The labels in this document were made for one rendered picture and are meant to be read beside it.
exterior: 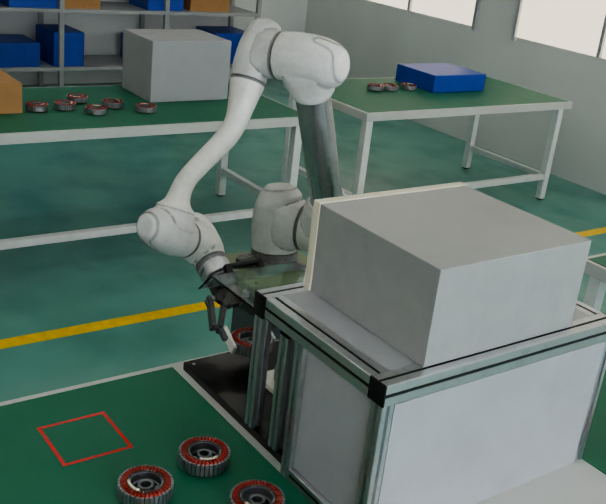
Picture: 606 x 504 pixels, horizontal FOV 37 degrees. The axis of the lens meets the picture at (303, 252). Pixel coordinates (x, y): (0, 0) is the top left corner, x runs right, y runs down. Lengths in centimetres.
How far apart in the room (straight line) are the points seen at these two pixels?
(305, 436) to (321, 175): 98
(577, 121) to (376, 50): 254
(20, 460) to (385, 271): 87
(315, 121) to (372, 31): 674
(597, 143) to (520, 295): 561
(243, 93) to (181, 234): 44
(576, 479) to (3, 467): 126
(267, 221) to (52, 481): 123
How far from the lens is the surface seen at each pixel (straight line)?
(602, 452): 232
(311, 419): 187
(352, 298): 184
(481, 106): 609
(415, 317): 170
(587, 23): 746
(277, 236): 285
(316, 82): 244
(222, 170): 590
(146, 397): 222
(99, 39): 901
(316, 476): 191
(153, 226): 228
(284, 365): 191
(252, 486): 190
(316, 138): 257
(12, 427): 213
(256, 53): 249
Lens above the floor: 191
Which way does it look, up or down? 22 degrees down
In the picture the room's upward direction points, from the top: 7 degrees clockwise
